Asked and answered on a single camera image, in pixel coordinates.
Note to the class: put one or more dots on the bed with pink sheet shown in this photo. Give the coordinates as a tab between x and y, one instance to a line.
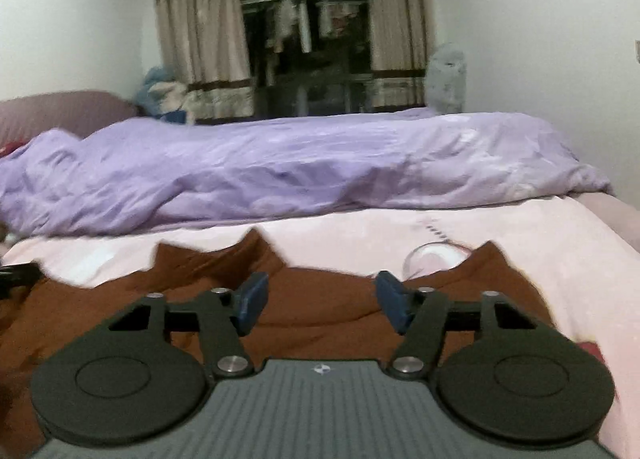
575	279

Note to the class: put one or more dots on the brown jacket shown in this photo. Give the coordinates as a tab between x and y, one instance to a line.
325	299

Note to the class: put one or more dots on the blue plush toy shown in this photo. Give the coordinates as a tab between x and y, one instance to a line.
150	89

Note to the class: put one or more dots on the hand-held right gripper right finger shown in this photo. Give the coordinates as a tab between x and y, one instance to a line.
395	301

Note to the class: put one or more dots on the purple duvet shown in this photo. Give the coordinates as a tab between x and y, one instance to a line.
250	164

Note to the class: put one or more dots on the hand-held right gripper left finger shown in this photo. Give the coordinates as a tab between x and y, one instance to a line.
252	301

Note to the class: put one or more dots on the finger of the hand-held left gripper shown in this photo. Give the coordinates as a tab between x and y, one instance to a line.
20	274

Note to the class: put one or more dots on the hanging clothes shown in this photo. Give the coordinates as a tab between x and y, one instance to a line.
310	21

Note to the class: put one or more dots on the dark window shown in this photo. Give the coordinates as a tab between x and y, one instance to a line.
310	84

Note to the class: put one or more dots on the dark red object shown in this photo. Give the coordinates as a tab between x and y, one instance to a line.
595	351

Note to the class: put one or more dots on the mauve padded headboard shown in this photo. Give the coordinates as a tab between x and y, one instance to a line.
65	114

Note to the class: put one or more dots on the white cloth pile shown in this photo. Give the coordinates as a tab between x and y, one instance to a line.
177	96

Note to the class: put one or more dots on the dark blue box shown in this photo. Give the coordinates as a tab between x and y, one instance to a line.
175	117

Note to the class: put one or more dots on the beige striped curtain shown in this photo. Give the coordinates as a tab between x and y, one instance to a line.
200	39
400	29

